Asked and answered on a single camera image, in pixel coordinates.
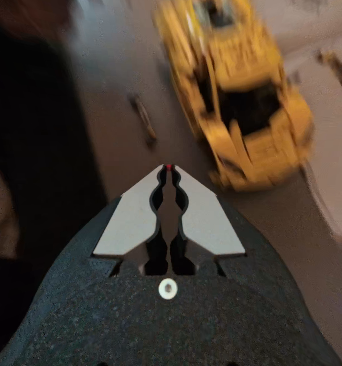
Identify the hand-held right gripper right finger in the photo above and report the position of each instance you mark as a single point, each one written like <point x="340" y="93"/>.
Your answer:
<point x="211" y="226"/>

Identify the small red pin piece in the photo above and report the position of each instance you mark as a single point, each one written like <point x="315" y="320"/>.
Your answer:
<point x="169" y="167"/>

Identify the yellow toy brick car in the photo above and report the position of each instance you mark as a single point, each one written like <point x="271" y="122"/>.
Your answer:
<point x="239" y="85"/>

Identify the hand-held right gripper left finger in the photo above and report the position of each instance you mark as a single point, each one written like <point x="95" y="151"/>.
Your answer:
<point x="125" y="226"/>

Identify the grey desk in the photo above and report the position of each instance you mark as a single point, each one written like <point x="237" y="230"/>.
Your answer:
<point x="116" y="71"/>

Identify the open instruction booklet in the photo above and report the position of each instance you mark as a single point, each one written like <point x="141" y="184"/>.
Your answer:
<point x="331" y="114"/>

